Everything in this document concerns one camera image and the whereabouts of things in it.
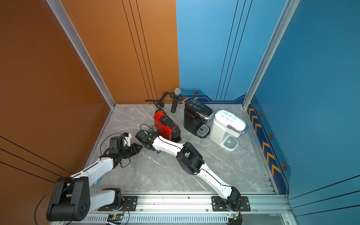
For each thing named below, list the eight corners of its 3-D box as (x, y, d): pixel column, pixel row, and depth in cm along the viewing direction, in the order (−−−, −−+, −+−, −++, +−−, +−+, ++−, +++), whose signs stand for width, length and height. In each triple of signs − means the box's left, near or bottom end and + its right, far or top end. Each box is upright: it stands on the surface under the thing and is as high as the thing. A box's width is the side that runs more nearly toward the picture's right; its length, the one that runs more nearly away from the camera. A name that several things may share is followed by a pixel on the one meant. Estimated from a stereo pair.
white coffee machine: (206, 143, 99) (211, 123, 81) (212, 129, 106) (217, 108, 88) (234, 153, 94) (246, 134, 76) (238, 138, 101) (249, 118, 83)
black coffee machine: (182, 131, 106) (181, 109, 87) (187, 120, 112) (187, 98, 94) (206, 139, 101) (210, 118, 83) (210, 128, 107) (215, 106, 89)
